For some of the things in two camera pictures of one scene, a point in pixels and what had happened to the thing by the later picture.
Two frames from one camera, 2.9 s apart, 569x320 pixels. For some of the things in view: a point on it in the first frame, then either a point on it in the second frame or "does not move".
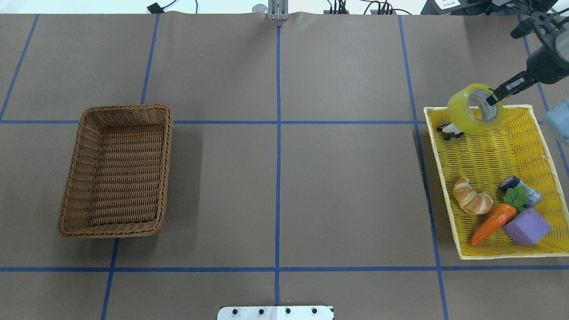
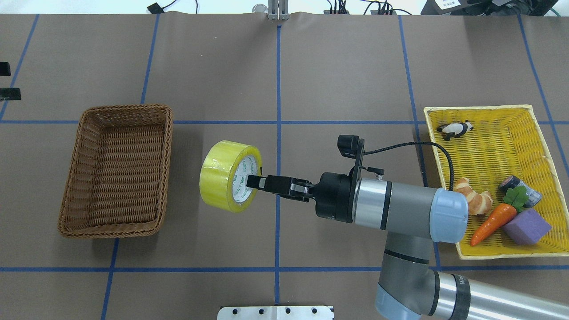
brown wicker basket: [115, 183] does not move
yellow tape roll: [470, 111] to [224, 174]
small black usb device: [155, 8] does not move
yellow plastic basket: [516, 146] does not move
